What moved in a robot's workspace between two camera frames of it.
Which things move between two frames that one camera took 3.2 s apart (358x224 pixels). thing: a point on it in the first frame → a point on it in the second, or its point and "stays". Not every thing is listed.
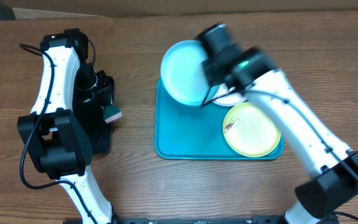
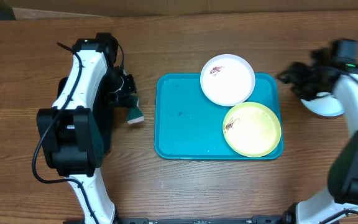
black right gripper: (215, 69) → (295, 75)
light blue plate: (182, 75) → (324, 104)
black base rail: (199, 220) stays
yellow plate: (250, 132) stays
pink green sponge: (111, 112) → (134, 114)
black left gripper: (96, 98) → (131, 88)
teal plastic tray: (183, 132) stays
